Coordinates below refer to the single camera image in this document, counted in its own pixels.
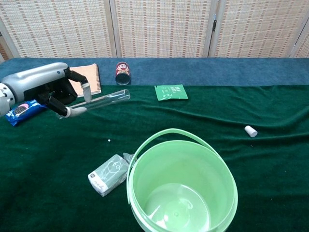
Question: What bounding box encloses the green tea sachet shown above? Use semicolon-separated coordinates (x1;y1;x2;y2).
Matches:
154;84;189;102

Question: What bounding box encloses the woven folding screen panel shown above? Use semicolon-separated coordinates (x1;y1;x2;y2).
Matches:
110;0;219;58
209;0;309;58
0;0;116;59

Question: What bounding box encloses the clear glass test tube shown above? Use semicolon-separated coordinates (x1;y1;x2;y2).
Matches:
56;88;131;121

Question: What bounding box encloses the tan spiral notebook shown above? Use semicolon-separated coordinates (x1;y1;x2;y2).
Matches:
69;63;102;95

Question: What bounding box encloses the light green plastic bucket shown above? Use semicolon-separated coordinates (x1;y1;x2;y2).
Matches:
126;140;239;232

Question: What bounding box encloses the red drink can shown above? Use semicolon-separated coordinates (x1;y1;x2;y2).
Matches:
115;61;132;86

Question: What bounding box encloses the grey tissue pack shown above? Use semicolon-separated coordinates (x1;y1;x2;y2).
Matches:
87;152;135;198

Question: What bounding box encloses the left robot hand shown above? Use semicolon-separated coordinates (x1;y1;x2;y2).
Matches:
1;62;93;119

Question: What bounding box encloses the dark green velvet cloth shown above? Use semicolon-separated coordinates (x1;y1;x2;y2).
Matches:
0;81;309;232

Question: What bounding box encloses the white tube cap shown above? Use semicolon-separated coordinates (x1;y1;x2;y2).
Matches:
244;125;258;138

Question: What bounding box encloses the light green bucket handle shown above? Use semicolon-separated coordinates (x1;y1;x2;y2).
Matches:
126;128;230;206

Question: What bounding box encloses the blue velvet cloth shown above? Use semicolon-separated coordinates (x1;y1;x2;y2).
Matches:
0;57;309;87

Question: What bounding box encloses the blue cookie pack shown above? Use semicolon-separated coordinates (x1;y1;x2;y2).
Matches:
5;99;48;128

